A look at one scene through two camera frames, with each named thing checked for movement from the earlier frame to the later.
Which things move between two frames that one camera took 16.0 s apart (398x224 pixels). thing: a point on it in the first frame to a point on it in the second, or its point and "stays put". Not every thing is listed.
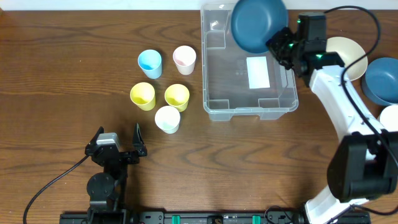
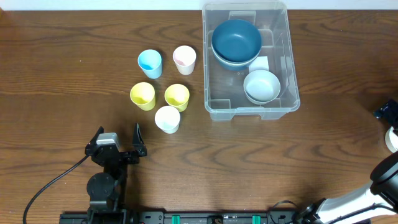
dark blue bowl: [254, 22] to [237, 57]
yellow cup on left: [142, 94] stays put
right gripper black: [278, 45] to [385, 109]
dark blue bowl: [380, 80] to [236, 42]
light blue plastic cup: [150, 62] stays put
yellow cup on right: [177, 95] stays put
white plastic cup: [167, 119] stays put
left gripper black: [122, 155] stays put
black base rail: [357, 217] stays put
